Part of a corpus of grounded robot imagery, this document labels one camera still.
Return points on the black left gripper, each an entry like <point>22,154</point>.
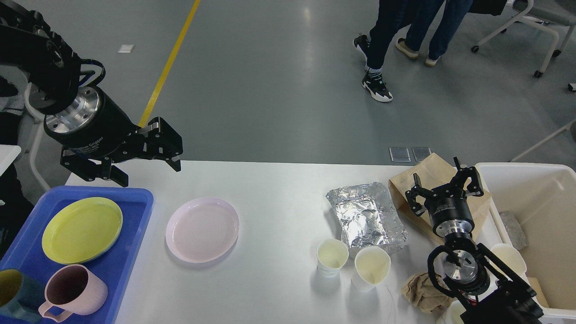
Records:
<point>94,127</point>

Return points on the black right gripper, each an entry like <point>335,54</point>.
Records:
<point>452,214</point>

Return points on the pink plate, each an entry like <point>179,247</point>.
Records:
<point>202,230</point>

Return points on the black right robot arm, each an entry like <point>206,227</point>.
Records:
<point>488,289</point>

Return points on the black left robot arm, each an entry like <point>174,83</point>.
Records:
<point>54,69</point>

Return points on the brown paper bag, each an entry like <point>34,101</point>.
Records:
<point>433,172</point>

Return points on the right metal floor plate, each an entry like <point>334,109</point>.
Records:
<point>420,153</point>

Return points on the metal floor plate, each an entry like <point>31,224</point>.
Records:
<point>400,154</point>
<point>420,153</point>

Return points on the left metal floor plate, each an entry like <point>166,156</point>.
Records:
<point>400,154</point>

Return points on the crumpled aluminium foil tray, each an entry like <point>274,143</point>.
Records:
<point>368,217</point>

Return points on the yellow-green plate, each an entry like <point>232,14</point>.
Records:
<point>82,231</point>

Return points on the paper cup in bin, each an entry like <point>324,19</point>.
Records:
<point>511,257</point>

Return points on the white plastic bin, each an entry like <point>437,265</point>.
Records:
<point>542,197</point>

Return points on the white chair left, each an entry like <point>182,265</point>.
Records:
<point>35,138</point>

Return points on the crumpled brown paper napkin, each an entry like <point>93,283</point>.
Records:
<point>419,291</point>

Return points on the right white paper cup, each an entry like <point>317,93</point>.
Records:
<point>372,265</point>

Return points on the white paper cup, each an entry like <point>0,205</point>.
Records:
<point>332,255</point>
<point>372,265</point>

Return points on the white paper on floor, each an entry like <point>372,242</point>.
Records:
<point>126,48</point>

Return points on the white cup bottom edge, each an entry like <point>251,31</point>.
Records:
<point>452,315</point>

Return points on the left white paper cup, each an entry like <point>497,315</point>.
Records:
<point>332,255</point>

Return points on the white chair leg right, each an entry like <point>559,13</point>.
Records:
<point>569,127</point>

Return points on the blue plastic tray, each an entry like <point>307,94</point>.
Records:
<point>113,267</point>

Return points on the pink mug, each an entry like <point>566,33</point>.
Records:
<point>73,289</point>

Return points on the person in blue jeans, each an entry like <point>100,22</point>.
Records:
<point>454,12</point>

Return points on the person in black trousers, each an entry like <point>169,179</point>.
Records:
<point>392,16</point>

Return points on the white office chair right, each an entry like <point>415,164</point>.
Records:
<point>535,13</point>

